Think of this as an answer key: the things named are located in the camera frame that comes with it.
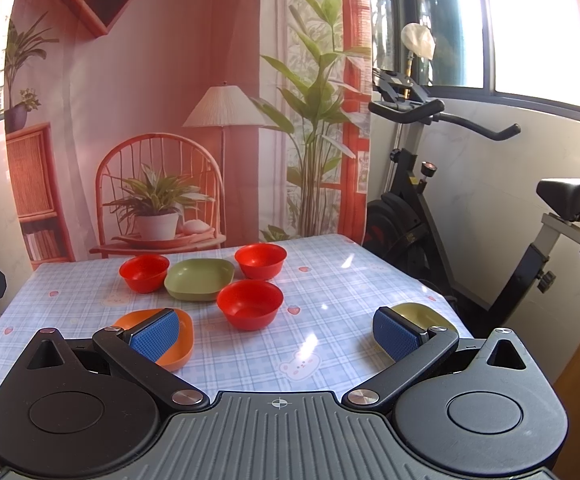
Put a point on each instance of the red bowl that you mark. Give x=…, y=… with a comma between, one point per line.
x=145, y=273
x=250, y=304
x=261, y=261

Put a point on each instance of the orange plate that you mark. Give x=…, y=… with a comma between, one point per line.
x=181, y=351

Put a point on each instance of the black exercise bike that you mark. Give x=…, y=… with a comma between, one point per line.
x=478, y=197

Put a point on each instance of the green square plate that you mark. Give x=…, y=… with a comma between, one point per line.
x=199, y=279

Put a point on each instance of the olive green plate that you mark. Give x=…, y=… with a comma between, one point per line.
x=418, y=318

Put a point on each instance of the printed room backdrop cloth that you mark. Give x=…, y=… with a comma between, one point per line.
x=185, y=125

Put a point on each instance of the red bowl front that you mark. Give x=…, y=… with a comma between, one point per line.
x=250, y=304

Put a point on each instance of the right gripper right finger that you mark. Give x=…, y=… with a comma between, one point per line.
x=416, y=353

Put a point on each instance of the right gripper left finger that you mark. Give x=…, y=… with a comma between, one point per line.
x=132, y=354

